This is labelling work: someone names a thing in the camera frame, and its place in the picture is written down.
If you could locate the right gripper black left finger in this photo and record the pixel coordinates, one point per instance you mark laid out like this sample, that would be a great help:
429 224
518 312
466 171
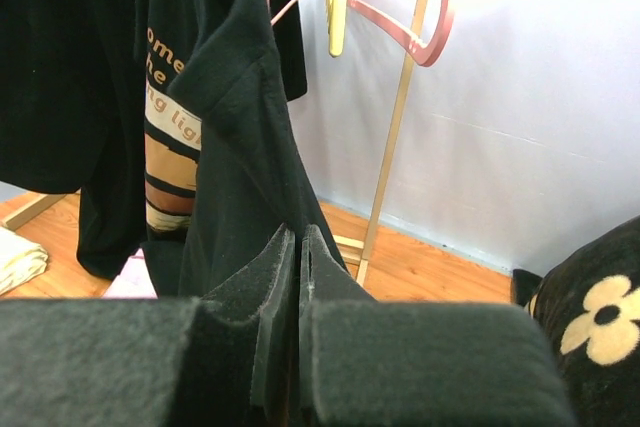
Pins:
222 360

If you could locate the black t shirt with print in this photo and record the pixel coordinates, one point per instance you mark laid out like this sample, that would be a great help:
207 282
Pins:
221 167

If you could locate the black t shirt far left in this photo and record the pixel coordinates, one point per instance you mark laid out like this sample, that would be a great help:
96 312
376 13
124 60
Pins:
71 96

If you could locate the pink t shirt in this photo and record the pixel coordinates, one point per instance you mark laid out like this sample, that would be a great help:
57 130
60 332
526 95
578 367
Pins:
133 281

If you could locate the pink plastic hanger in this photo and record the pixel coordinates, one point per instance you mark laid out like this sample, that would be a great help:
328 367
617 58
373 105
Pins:
400 12

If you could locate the black floral plush blanket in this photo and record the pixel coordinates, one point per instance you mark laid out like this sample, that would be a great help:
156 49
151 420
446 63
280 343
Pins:
588 307

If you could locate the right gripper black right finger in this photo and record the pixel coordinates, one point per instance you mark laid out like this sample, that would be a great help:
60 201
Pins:
364 362

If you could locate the folded cream cloth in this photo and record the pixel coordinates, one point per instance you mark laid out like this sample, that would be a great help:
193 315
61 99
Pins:
21 260

